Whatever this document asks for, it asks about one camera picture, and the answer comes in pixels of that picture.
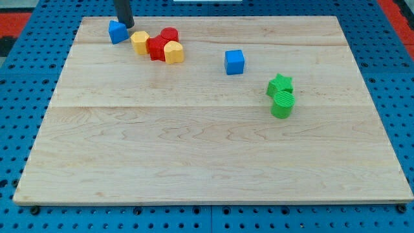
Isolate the red star block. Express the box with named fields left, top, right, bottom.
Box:
left=147, top=35, right=169, bottom=61

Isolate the light wooden board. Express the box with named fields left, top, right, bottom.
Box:
left=13, top=16, right=413, bottom=206

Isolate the red circle block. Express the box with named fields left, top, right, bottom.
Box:
left=160, top=27, right=179, bottom=42

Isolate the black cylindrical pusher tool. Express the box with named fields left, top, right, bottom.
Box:
left=113, top=0, right=135, bottom=28

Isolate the yellow hexagon block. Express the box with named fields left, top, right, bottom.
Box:
left=130, top=31, right=150, bottom=55

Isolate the blue cube block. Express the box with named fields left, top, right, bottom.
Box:
left=224, top=50, right=245, bottom=75

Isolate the green cylinder block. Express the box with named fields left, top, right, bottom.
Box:
left=270, top=91, right=295, bottom=119

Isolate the yellow heart block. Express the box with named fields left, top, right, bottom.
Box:
left=164, top=41, right=184, bottom=64

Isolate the green star block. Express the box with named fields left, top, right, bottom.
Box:
left=266, top=74, right=294, bottom=97

